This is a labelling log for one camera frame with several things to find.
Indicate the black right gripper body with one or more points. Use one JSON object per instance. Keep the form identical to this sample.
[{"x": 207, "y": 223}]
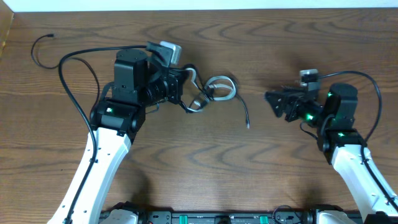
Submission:
[{"x": 309, "y": 111}]

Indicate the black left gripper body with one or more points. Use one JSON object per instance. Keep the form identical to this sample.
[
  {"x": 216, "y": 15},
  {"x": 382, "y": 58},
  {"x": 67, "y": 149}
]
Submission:
[{"x": 172, "y": 82}]

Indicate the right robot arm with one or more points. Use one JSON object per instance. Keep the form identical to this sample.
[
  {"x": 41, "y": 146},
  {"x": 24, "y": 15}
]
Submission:
[{"x": 343, "y": 147}]

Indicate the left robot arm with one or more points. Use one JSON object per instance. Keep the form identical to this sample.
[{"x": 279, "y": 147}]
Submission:
[{"x": 143, "y": 76}]

